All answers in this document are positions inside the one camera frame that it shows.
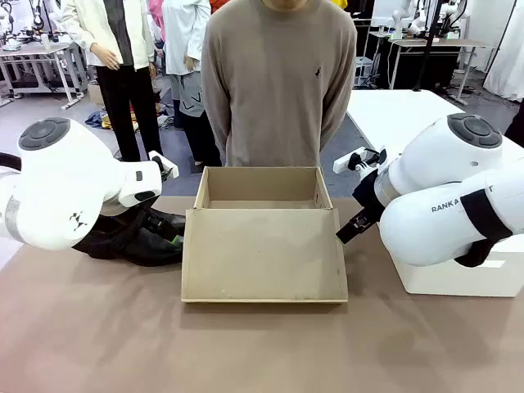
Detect mannequin white jacket black trousers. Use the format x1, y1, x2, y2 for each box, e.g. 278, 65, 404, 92
61, 0, 165, 163

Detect person's right forearm beige sleeve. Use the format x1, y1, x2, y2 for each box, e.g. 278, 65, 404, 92
202, 89, 230, 159

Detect pile of clothes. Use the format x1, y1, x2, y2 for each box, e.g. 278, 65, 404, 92
84, 110, 115, 131

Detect mannequin white shirt grey shorts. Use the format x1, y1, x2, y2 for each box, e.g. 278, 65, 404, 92
161, 0, 223, 167

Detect black tripod pole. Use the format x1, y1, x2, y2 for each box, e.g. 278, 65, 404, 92
412, 0, 448, 93

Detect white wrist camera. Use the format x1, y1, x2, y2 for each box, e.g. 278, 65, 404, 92
333, 147, 388, 174
147, 150, 180, 180

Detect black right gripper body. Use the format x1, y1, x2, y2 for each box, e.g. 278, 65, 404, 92
351, 169, 385, 225

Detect wooden top desk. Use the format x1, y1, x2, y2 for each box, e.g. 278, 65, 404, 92
368, 32, 497, 92

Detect pink hanging garment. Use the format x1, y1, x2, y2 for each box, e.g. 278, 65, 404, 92
147, 0, 165, 43

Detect person's left forearm beige sleeve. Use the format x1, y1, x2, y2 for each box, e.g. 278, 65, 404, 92
318, 89, 357, 152

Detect left arm black cable sleeve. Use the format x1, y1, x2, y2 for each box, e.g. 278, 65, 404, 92
0, 151, 22, 175

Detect white curtain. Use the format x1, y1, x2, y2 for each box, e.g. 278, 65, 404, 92
482, 0, 524, 103

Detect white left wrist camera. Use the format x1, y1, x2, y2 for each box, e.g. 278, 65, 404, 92
147, 150, 180, 180

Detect small cardboard carton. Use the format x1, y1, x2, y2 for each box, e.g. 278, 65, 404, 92
88, 81, 106, 106

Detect white plastic storage bin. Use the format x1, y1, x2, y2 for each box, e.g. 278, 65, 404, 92
395, 235, 524, 298

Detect grey metal frame workbench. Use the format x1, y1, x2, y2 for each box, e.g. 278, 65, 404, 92
0, 40, 89, 111

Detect person torso beige sweater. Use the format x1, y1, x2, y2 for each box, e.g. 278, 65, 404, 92
201, 0, 358, 168

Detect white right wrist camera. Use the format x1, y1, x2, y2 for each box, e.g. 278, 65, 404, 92
333, 147, 388, 174

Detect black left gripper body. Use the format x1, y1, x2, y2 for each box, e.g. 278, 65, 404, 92
102, 203, 165, 239

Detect brown cardboard shoe box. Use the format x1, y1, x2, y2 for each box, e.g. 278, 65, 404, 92
181, 165, 349, 305

